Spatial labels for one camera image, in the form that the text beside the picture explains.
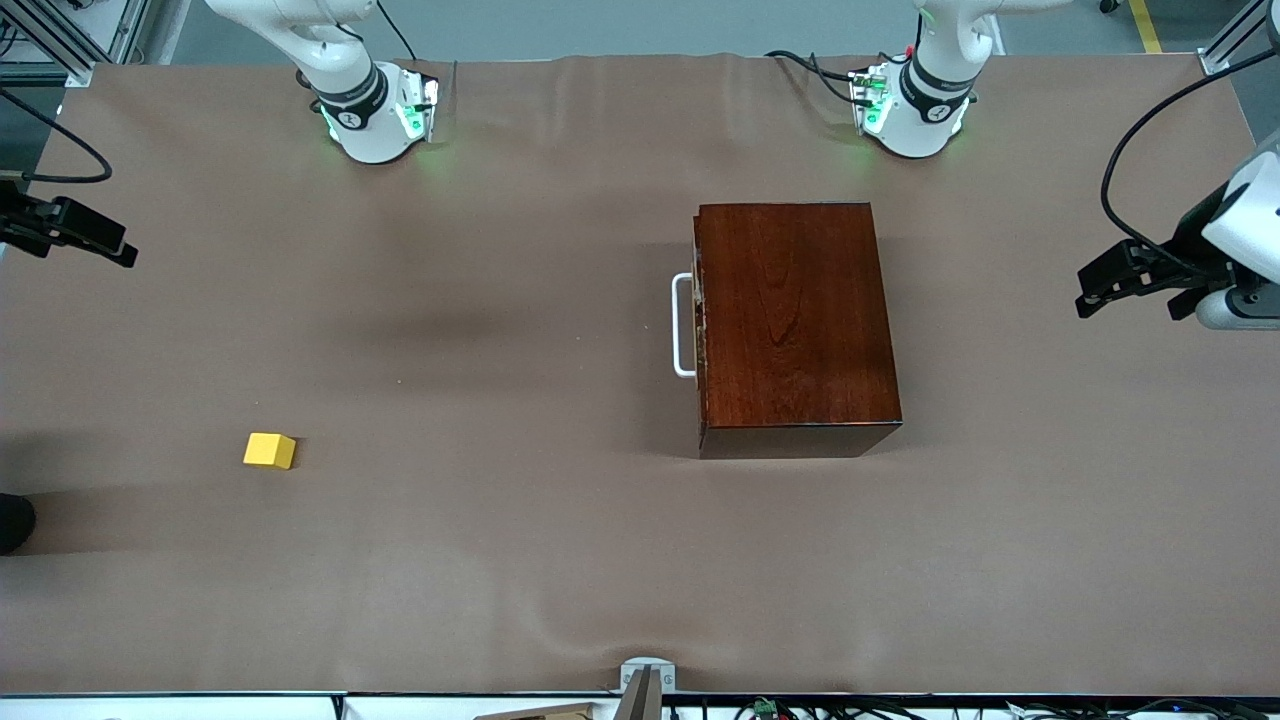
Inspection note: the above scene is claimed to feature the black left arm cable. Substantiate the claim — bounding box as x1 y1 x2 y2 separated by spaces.
1100 45 1280 281

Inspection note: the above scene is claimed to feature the light wooden board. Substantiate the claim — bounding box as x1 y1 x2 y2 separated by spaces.
472 702 601 720

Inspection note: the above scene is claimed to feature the dark red wooden cabinet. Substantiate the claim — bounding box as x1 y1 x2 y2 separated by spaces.
697 200 904 461

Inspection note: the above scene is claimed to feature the black shoe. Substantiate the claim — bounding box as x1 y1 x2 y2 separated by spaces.
0 493 37 556

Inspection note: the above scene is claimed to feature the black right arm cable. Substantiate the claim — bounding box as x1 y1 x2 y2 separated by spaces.
0 90 113 184

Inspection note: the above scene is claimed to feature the black base cable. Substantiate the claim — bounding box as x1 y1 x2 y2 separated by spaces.
765 48 871 106
375 0 413 63

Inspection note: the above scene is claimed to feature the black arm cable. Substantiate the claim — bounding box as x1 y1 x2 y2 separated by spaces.
1100 45 1280 281
0 90 113 184

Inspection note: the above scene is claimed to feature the brown table mat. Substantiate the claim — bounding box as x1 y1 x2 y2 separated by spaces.
0 52 1280 696

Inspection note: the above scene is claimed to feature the yellow block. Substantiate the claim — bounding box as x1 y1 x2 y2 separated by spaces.
243 432 298 471

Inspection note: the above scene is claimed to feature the aluminium frame structure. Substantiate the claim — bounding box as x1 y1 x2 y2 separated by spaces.
0 0 151 89

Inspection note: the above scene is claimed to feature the black right base cable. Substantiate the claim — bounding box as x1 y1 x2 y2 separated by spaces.
375 0 413 63

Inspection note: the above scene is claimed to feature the yellow floor tape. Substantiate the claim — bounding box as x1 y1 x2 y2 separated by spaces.
1128 0 1166 56

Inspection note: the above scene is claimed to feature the light wood drawer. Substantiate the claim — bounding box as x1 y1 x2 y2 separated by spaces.
671 208 710 453

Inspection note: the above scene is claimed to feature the black left base cable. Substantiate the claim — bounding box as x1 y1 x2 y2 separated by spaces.
765 48 871 106

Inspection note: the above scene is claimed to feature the aluminium profile post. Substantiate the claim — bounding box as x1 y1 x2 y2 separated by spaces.
1198 0 1280 77

